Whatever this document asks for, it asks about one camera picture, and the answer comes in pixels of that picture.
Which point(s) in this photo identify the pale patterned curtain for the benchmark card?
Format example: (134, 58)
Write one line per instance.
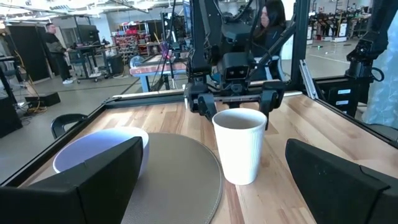
(385, 93)

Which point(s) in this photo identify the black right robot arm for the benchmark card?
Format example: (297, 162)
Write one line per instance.
(200, 37)

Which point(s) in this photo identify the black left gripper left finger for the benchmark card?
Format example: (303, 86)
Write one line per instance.
(77, 196)

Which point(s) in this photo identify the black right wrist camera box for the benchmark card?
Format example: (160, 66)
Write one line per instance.
(234, 67)

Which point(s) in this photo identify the seated person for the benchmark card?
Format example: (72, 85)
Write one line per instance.
(270, 28)

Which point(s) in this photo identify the white ribbed cup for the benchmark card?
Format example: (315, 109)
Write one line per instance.
(239, 152)

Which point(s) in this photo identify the black upright frame post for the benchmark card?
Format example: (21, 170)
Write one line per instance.
(300, 43)

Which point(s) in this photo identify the wooden table with blue legs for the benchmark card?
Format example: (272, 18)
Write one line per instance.
(155, 68)

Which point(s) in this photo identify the black box on floor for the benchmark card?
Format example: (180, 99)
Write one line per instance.
(45, 99)

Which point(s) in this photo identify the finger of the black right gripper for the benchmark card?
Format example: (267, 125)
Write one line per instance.
(272, 96)
(205, 104)

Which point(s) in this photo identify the black partition panel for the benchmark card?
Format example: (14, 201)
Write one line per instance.
(29, 53)

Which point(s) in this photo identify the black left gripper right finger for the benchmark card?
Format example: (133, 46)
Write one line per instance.
(335, 186)

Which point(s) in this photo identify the round flat white plate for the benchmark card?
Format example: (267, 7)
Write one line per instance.
(180, 174)

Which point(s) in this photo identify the black desk with monitor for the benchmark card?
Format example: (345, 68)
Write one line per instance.
(90, 46)

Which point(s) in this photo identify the standing person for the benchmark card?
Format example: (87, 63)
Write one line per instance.
(57, 53)

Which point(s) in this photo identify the black labelled control box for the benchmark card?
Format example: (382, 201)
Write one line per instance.
(342, 93)

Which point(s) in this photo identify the black chair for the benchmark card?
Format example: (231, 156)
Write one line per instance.
(63, 123)

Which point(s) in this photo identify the red storage shelves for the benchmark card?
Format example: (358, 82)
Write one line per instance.
(130, 43)

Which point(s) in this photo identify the white ceramic bowl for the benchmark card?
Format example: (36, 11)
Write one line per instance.
(93, 146)

